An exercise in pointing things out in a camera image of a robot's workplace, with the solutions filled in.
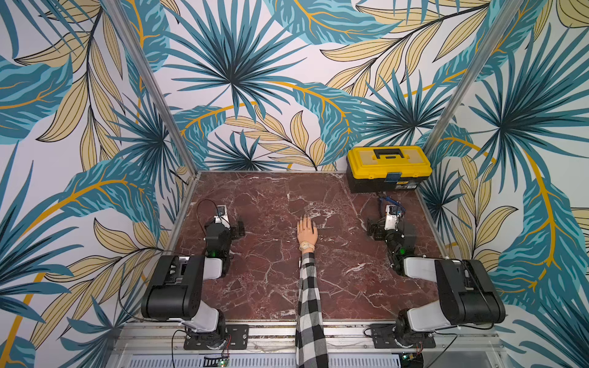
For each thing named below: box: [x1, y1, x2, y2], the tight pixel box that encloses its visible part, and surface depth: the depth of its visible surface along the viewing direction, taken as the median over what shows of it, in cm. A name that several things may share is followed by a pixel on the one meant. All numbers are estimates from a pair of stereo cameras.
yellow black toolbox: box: [346, 145, 433, 194], surface depth 105 cm
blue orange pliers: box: [379, 196, 406, 213], surface depth 110 cm
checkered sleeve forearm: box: [295, 251, 330, 368], surface depth 73 cm
